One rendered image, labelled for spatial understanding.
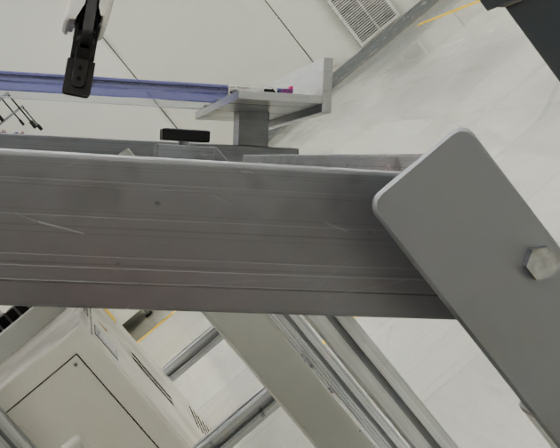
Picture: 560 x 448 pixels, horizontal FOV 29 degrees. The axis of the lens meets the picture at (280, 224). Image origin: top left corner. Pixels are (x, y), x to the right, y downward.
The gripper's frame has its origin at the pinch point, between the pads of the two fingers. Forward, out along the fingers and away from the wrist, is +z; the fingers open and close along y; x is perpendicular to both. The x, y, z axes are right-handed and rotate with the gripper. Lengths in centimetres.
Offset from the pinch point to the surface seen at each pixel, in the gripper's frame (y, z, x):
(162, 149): 16.9, 7.5, 9.3
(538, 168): -155, -17, 135
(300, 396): -8, 35, 35
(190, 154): 17.0, 7.4, 12.3
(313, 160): 52, 8, 16
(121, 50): -719, -109, 43
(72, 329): -62, 36, 8
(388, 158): 72, 9, 16
